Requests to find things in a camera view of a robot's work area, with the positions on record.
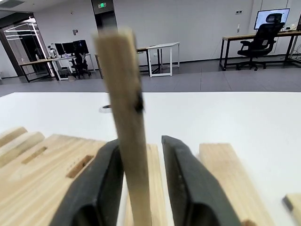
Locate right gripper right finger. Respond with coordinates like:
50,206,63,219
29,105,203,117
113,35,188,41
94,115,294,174
161,135,242,226

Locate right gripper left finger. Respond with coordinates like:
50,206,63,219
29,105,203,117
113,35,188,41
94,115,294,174
48,138,125,226

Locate wooden bar with black mark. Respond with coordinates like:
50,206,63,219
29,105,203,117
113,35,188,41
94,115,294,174
91,26,153,226

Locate wooden seat board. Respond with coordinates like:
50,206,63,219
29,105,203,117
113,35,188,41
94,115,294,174
0,134,168,226

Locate wooden leg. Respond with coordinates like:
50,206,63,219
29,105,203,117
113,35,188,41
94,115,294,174
0,126,28,148
0,131,46,168

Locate wooden bar with black cap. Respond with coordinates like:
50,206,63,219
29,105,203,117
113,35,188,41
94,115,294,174
282,193,301,226

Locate black computer monitor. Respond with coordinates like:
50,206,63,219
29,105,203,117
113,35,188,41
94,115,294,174
54,42,64,57
62,42,75,56
72,39,89,55

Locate black office chair with headrest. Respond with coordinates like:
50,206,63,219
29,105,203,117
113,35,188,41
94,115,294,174
237,13,285,71

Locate large white-lit screen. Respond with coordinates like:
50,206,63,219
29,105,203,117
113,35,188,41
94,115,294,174
253,8,291,30

